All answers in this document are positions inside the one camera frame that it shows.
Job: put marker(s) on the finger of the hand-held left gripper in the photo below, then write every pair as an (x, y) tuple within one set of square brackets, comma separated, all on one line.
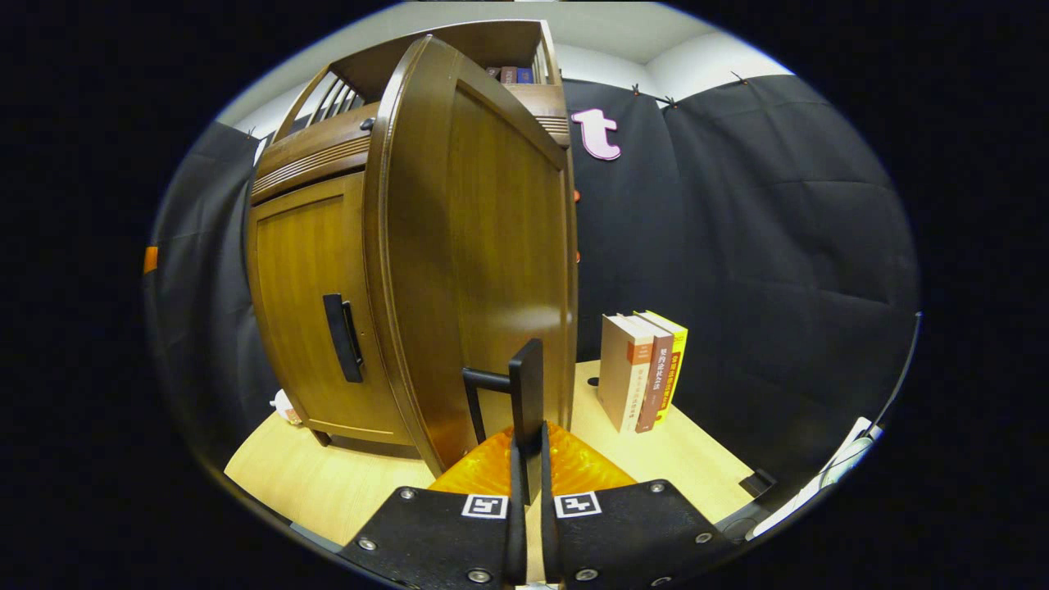
[(151, 260)]

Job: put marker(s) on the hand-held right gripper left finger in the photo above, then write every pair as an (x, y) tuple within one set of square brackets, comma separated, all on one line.
[(434, 533)]

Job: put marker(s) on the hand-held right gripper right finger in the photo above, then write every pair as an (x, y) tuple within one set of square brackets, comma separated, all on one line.
[(631, 533)]

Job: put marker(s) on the wooden shoe cabinet door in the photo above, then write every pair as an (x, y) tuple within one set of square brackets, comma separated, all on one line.
[(492, 246), (295, 287)]

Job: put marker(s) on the wooden double-door shoe cabinet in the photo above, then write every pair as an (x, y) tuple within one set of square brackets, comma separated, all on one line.
[(500, 41)]

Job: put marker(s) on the wooden cabinet drawer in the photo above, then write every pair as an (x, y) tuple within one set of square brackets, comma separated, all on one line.
[(311, 156)]

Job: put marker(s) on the small black block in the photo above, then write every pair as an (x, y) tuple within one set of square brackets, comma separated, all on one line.
[(758, 482)]

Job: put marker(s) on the beige book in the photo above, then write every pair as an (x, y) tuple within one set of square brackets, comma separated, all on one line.
[(619, 369)]

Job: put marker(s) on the small white object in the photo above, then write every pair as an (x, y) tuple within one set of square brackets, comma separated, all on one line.
[(285, 407)]

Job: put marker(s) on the white flat object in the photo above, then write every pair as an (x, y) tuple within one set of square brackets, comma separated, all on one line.
[(836, 467)]

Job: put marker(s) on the black backdrop cloth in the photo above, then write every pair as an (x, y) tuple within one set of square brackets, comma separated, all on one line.
[(778, 246)]

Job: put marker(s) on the upright brown book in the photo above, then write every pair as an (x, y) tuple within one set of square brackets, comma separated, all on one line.
[(509, 74)]

